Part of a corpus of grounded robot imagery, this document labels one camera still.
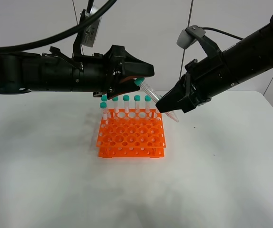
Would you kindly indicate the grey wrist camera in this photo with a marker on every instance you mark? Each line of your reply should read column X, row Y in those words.
column 89, row 33
column 189, row 36

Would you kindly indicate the second row tube left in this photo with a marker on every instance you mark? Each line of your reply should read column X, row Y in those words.
column 104, row 110

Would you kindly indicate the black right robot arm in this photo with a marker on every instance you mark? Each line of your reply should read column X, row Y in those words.
column 255, row 52

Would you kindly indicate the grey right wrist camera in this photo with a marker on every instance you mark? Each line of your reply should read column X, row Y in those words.
column 189, row 36

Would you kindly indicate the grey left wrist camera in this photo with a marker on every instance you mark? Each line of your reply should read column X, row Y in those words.
column 89, row 33

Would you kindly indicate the orange test tube rack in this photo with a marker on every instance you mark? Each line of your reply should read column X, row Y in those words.
column 131, row 134

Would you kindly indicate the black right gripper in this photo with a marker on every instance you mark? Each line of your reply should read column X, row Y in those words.
column 201, row 82

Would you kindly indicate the test tube with green cap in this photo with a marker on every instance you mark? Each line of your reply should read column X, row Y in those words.
column 153, row 95

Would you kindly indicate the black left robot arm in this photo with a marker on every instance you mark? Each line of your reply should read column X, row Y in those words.
column 23, row 72

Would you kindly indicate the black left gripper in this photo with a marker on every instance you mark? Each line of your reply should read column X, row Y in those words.
column 113, row 74

